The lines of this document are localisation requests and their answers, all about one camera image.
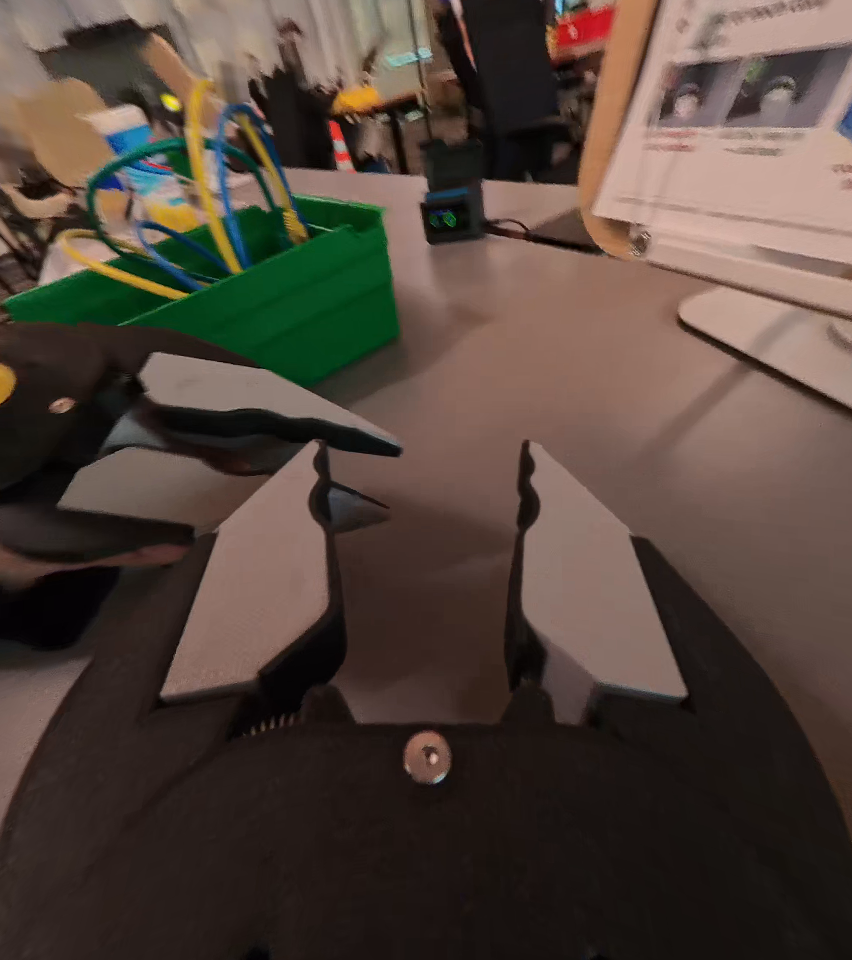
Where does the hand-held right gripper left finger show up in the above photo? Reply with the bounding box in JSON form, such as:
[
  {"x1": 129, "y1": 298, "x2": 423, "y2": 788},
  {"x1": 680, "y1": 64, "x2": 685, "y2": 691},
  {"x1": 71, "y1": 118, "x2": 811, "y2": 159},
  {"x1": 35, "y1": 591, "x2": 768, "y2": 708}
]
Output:
[{"x1": 159, "y1": 440, "x2": 349, "y2": 704}]

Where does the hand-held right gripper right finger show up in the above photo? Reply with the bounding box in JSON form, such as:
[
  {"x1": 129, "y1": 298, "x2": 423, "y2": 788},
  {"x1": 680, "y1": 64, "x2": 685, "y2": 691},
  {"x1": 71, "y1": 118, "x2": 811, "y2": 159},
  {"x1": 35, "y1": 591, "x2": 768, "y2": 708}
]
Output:
[{"x1": 504, "y1": 440, "x2": 690, "y2": 726}]

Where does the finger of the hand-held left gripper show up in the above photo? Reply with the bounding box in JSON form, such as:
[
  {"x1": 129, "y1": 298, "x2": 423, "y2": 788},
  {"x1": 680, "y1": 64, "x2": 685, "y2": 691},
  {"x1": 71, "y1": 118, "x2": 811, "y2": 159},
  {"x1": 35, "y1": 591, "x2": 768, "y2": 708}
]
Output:
[
  {"x1": 58, "y1": 448, "x2": 391, "y2": 543},
  {"x1": 137, "y1": 351, "x2": 403, "y2": 459}
]

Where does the green plastic bin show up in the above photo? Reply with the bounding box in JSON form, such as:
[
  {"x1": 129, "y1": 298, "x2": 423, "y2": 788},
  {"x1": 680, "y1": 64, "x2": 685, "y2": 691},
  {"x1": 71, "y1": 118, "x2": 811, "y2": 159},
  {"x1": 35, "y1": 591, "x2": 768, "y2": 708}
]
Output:
[{"x1": 2, "y1": 196, "x2": 401, "y2": 388}]

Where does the yellow ethernet cable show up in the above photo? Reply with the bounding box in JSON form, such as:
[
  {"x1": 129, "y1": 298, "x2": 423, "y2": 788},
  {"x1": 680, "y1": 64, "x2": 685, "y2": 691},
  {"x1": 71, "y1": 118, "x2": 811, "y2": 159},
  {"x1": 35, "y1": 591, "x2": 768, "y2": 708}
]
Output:
[{"x1": 58, "y1": 77, "x2": 314, "y2": 301}]

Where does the blue ethernet cable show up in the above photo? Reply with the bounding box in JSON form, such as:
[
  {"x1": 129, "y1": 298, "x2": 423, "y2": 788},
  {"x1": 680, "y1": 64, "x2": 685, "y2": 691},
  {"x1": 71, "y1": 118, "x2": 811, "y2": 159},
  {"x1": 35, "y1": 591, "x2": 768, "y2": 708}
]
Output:
[{"x1": 133, "y1": 103, "x2": 301, "y2": 294}]

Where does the green ethernet cable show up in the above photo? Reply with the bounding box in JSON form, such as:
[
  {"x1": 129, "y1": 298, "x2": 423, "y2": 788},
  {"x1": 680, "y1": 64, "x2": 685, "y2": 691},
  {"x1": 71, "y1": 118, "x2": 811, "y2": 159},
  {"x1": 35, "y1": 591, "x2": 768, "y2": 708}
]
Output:
[{"x1": 85, "y1": 137, "x2": 282, "y2": 260}]

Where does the person's dark clothing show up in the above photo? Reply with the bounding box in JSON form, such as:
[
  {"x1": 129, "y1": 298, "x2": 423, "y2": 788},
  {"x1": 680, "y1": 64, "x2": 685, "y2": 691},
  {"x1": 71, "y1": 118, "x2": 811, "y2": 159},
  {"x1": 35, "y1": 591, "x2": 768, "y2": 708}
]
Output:
[{"x1": 0, "y1": 566, "x2": 121, "y2": 669}]

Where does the blue wipes pack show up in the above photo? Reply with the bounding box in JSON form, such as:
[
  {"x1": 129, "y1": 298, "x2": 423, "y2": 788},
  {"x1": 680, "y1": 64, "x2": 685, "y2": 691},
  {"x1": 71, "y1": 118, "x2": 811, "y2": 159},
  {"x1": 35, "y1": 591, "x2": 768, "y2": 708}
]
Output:
[{"x1": 92, "y1": 105, "x2": 199, "y2": 234}]

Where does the small black device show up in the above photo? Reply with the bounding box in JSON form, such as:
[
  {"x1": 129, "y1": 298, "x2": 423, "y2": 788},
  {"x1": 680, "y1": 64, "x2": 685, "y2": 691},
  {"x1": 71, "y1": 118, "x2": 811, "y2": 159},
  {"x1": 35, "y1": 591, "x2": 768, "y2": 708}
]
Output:
[{"x1": 420, "y1": 138, "x2": 487, "y2": 247}]

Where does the white display stand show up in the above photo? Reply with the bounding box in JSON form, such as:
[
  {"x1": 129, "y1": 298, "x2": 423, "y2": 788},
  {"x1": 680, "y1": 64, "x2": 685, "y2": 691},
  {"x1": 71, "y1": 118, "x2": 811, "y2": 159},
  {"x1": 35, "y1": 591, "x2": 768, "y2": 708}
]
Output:
[{"x1": 647, "y1": 225, "x2": 852, "y2": 438}]

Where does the instruction sheet on stand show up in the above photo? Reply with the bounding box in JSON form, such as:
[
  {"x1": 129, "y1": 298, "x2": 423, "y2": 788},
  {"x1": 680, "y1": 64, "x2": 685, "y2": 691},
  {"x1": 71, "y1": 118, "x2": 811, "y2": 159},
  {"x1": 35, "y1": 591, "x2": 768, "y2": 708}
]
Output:
[{"x1": 579, "y1": 0, "x2": 661, "y2": 261}]

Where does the printed instruction sheet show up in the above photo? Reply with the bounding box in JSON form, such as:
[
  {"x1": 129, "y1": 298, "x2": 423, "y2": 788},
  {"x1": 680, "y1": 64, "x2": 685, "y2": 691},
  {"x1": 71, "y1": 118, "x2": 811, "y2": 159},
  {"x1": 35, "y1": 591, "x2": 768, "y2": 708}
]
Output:
[{"x1": 592, "y1": 0, "x2": 852, "y2": 250}]

